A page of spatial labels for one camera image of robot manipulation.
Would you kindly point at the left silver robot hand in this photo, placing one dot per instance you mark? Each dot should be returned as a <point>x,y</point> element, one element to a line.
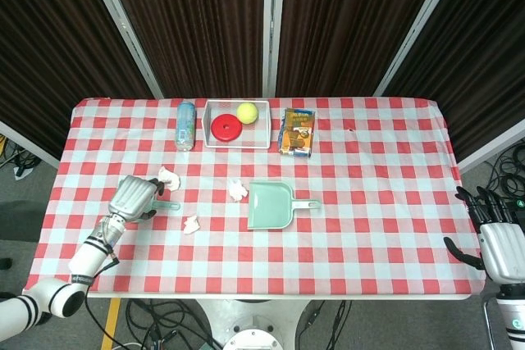
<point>129,196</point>

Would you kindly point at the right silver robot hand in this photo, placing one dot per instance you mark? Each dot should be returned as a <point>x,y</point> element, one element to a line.
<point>504,247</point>

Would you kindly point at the green hand brush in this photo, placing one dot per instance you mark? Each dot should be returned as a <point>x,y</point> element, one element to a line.
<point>168,205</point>

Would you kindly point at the white tissue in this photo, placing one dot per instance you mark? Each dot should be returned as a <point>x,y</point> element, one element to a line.
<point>170,178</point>
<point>237,190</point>
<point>191,225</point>

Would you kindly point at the green plastic dustpan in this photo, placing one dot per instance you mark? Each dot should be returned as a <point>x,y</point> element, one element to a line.
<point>268,206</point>

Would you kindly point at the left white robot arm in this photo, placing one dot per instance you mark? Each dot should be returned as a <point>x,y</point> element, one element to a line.
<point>88,257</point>

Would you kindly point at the black power strip green lights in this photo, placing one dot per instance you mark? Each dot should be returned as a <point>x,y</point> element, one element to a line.
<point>520,204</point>

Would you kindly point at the clear plastic drink bottle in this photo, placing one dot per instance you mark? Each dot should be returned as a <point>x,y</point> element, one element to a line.
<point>185,124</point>

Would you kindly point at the red plastic disc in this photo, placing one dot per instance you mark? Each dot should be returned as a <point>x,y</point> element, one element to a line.
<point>225,128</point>

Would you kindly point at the white rectangular tray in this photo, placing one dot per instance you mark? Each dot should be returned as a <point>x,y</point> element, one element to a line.
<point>254,134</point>

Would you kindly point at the red white checkered tablecloth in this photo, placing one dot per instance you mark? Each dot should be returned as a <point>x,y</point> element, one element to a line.
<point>369,202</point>

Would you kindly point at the yellow tennis ball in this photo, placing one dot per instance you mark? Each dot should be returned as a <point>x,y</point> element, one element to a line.
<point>247,113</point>

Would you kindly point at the orange blue snack packet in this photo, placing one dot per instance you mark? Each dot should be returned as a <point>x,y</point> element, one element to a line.
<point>297,133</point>

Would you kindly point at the dark fabric partition panel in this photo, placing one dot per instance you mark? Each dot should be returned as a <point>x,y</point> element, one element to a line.
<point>197,18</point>
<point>484,59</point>
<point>348,18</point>
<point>41,38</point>

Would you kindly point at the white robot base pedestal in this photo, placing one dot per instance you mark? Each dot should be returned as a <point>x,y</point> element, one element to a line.
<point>250,325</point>

